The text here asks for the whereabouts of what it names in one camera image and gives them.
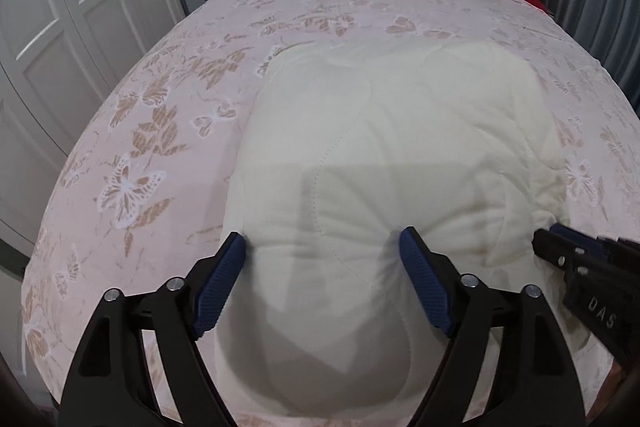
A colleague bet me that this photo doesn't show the cream padded garment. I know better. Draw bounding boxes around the cream padded garment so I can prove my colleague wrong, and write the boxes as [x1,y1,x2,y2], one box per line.
[215,38,613,420]

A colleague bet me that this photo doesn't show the white wardrobe doors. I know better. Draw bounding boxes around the white wardrobe doors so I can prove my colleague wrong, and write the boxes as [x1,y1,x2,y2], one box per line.
[0,0,193,280]

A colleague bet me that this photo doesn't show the pink butterfly print bed cover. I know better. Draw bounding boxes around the pink butterfly print bed cover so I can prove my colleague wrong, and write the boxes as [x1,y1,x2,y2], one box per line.
[20,0,640,427]

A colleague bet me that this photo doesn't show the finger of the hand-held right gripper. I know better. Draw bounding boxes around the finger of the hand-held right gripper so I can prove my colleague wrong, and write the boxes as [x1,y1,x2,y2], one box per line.
[531,229,581,277]
[550,224,621,258]

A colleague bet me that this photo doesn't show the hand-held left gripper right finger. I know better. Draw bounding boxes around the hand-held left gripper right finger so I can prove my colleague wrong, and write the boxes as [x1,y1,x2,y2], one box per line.
[398,226,587,427]

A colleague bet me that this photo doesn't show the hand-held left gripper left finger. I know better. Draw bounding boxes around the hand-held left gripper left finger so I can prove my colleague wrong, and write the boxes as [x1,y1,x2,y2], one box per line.
[59,232,247,427]

